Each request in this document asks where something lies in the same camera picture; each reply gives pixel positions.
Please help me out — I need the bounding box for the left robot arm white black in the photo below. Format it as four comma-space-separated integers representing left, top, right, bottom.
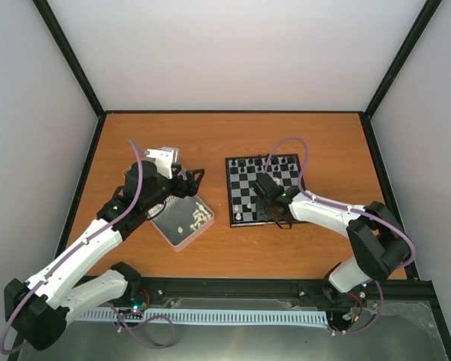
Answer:
4, 160, 205, 350

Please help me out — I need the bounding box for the light blue cable duct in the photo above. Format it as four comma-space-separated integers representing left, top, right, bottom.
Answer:
74, 308, 330, 329

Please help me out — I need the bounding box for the black white chess board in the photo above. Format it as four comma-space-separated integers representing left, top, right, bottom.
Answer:
225, 153, 304, 229

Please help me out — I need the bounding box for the black frame rail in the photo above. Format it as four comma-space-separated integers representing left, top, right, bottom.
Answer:
139, 278, 329, 308

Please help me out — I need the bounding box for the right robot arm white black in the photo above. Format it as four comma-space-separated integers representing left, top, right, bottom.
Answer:
253, 174, 416, 305

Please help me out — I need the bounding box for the small circuit board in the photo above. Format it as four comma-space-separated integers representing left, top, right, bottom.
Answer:
119, 290, 151, 322

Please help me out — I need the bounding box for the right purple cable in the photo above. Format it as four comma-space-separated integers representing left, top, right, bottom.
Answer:
265, 135, 416, 264

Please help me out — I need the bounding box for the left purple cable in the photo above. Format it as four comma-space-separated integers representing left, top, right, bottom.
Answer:
0, 138, 151, 356

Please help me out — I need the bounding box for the pink tin box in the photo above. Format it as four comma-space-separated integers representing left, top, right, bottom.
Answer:
147, 196, 215, 252

